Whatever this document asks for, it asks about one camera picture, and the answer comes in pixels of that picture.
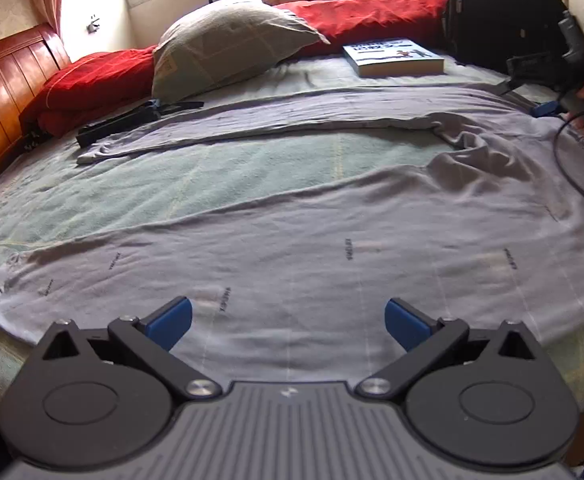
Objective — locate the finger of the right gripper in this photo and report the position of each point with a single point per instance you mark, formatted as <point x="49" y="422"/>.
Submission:
<point x="548" y="109"/>

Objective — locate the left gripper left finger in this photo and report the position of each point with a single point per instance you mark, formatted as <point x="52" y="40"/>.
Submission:
<point x="146" y="344"/>

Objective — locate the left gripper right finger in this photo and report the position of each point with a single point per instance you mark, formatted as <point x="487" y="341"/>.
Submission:
<point x="427" y="343"/>

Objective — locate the grey sweatpants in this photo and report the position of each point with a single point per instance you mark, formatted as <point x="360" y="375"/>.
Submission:
<point x="293" y="285"/>

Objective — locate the black backpack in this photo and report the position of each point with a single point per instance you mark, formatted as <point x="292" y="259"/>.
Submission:
<point x="488" y="33"/>

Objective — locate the white blue paperback book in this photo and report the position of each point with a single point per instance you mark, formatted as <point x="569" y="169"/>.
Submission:
<point x="393" y="58"/>

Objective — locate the black folded umbrella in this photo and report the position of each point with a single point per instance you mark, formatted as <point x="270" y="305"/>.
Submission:
<point x="149" y="111"/>

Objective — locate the red duvet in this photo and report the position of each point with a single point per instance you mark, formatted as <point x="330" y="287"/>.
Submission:
<point x="101" y="82"/>

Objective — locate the orange wooden headboard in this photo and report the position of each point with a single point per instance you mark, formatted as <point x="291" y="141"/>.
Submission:
<point x="27" y="60"/>

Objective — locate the grey-green plaid pillow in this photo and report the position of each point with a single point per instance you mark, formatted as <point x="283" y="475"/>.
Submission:
<point x="225" y="42"/>

